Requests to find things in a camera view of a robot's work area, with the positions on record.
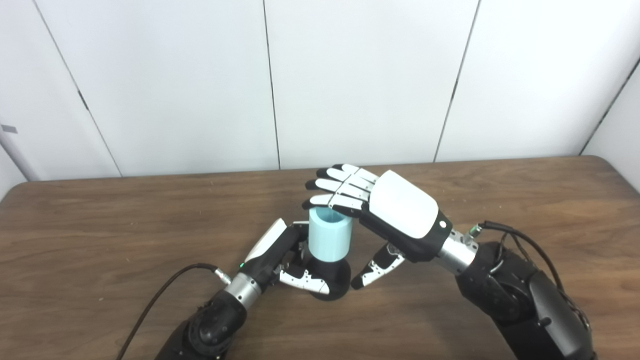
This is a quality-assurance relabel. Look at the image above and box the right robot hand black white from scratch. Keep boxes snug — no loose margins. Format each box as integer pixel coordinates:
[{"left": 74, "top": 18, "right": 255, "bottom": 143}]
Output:
[{"left": 301, "top": 163, "right": 454, "bottom": 291}]

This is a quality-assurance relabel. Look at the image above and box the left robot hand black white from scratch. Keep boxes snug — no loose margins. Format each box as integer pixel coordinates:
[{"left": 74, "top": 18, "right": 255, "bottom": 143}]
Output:
[{"left": 239, "top": 218, "right": 331, "bottom": 296}]

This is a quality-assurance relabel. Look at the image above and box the light-blue hose piece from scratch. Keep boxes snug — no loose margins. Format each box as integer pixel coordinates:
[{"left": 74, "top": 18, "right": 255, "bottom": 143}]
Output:
[{"left": 308, "top": 207, "right": 354, "bottom": 263}]

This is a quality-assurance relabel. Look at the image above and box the black nozzle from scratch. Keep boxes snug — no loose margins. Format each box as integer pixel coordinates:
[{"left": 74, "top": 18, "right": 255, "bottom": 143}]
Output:
[{"left": 300, "top": 254, "right": 352, "bottom": 302}]

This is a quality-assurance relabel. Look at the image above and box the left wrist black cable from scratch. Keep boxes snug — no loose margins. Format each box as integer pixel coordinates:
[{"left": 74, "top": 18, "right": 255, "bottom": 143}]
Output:
[{"left": 116, "top": 263, "right": 232, "bottom": 360}]

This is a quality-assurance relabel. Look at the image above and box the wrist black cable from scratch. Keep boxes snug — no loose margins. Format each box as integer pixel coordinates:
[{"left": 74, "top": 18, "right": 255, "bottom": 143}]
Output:
[
  {"left": 116, "top": 263, "right": 232, "bottom": 360},
  {"left": 467, "top": 220, "right": 592, "bottom": 331}
]

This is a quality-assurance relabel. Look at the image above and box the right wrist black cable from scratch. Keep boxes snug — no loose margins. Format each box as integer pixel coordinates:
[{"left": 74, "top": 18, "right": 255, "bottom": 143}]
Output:
[{"left": 467, "top": 220, "right": 592, "bottom": 331}]

